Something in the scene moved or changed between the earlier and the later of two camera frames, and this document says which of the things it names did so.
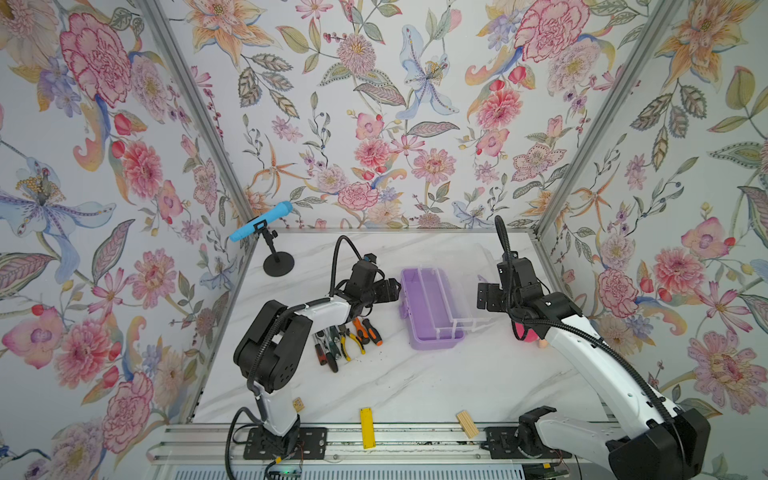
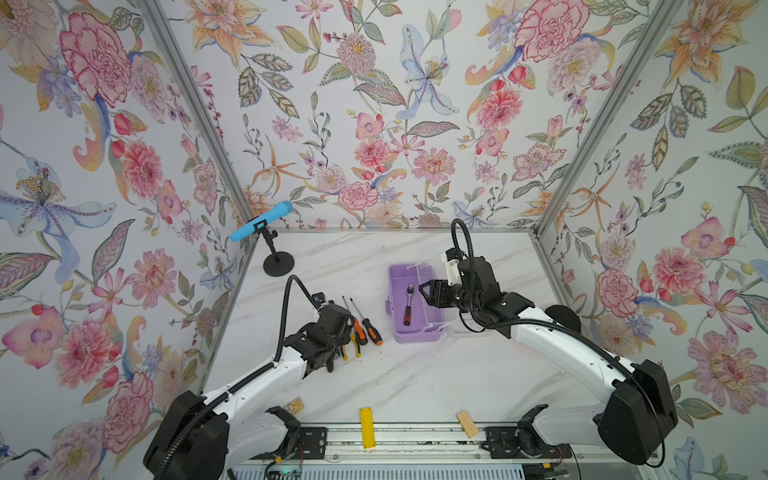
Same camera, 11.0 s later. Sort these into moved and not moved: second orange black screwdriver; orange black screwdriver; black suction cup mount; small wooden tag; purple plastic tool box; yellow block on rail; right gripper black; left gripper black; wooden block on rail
Moved: left gripper black; right gripper black; purple plastic tool box
Not moved: black suction cup mount; orange black screwdriver; second orange black screwdriver; yellow block on rail; wooden block on rail; small wooden tag
